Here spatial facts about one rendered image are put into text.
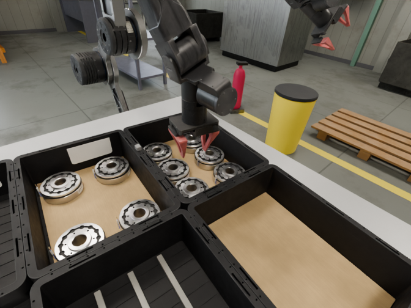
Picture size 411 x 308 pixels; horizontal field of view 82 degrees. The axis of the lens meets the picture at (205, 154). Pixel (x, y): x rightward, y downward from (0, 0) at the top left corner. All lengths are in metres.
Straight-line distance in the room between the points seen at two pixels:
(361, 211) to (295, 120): 1.32
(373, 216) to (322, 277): 0.47
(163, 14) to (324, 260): 0.61
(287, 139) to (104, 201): 1.87
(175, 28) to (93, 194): 0.51
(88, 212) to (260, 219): 0.46
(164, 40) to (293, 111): 1.82
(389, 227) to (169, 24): 0.93
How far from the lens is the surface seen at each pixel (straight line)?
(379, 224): 1.04
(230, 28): 5.41
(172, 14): 0.45
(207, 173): 0.78
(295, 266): 0.63
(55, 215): 0.75
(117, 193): 0.74
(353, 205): 1.05
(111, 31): 1.08
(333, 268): 0.67
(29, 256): 0.56
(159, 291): 0.56
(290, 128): 2.26
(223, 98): 0.44
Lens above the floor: 1.35
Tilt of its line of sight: 37 degrees down
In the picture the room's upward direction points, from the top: 4 degrees clockwise
